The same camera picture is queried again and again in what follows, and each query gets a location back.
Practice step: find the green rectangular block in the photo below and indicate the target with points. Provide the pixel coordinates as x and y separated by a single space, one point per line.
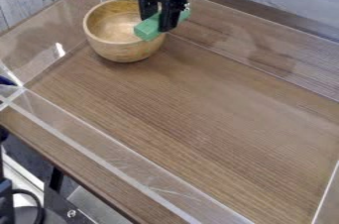
146 30

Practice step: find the brown wooden bowl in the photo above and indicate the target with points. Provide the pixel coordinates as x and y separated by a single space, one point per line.
108 29

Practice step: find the black table leg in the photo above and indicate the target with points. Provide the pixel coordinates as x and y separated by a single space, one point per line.
56 180

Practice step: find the clear acrylic tray wall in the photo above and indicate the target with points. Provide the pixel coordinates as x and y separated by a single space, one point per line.
217 133

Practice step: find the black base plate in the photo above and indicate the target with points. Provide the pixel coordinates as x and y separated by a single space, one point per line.
62 212

